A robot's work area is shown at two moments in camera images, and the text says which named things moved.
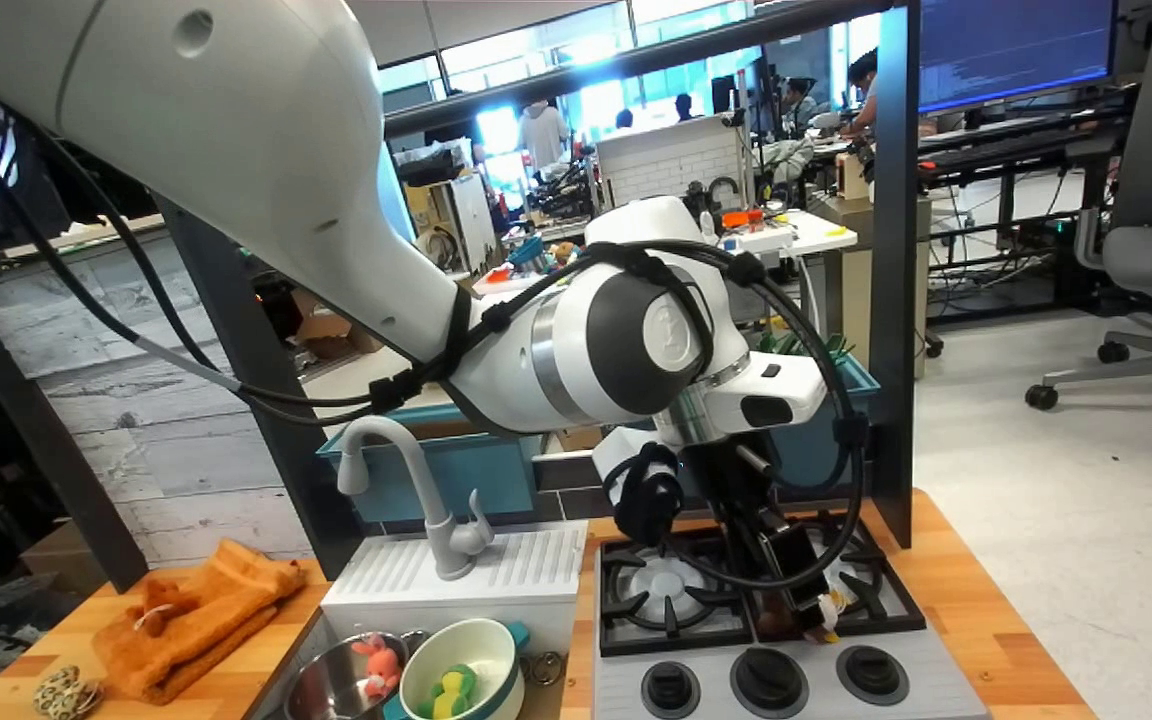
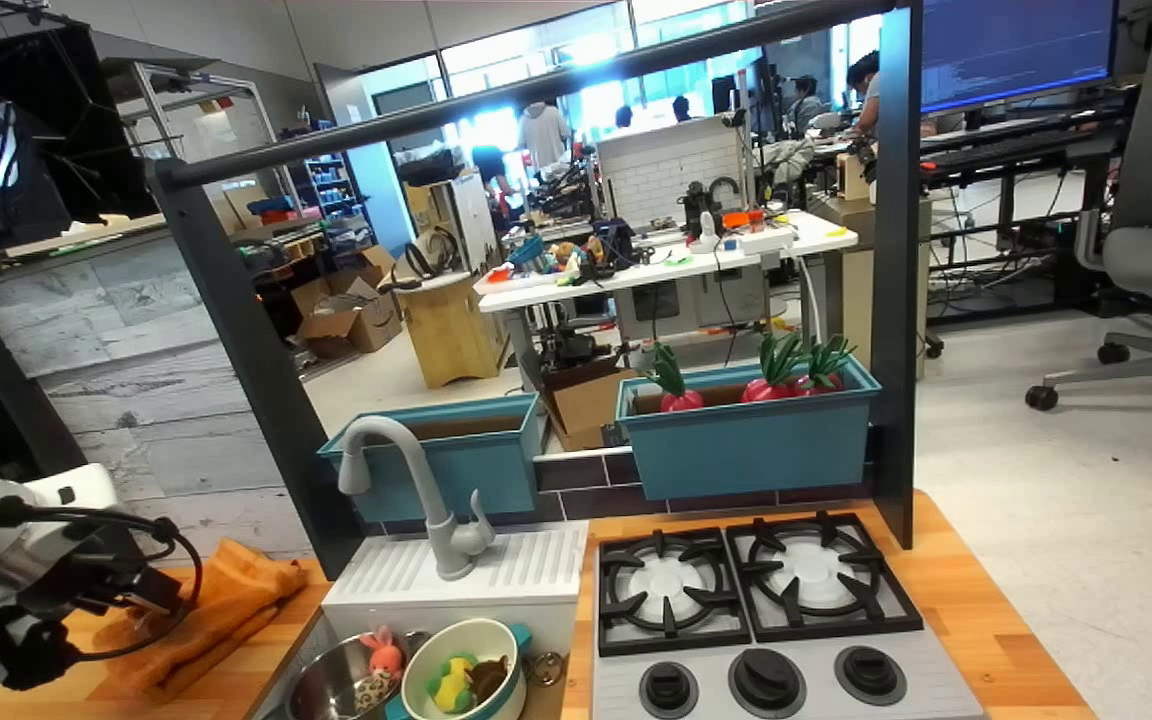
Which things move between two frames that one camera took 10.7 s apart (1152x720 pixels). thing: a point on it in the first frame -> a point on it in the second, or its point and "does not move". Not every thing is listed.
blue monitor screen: x=993 y=49 does not move
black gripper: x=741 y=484 -> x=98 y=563
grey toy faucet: x=460 y=540 does not move
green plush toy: x=457 y=688 does not move
